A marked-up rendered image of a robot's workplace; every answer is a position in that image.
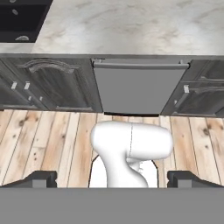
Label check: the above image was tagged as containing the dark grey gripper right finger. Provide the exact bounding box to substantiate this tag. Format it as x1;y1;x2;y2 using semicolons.
166;171;224;188

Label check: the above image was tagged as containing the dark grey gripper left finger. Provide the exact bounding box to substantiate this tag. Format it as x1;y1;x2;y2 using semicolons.
1;171;58;188

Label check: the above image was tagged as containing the white rounded object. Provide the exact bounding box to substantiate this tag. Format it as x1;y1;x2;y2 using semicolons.
88;121;174;188

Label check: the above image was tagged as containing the dark wood arched cupboard door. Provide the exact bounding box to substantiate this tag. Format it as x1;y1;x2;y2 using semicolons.
2;57;104;114

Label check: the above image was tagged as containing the grey dishwasher door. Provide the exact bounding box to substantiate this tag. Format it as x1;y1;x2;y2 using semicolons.
91;58;191;116

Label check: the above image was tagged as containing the black sink basin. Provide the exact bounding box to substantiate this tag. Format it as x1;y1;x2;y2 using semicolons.
0;0;54;44

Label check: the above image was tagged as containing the dark cupboard door handle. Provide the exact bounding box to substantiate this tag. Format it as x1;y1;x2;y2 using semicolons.
10;81;33;102
24;81;44;102
173;84;191;106

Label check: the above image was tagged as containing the grey dishwasher handle bar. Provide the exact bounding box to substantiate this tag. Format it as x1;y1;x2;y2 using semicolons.
92;59;191;71

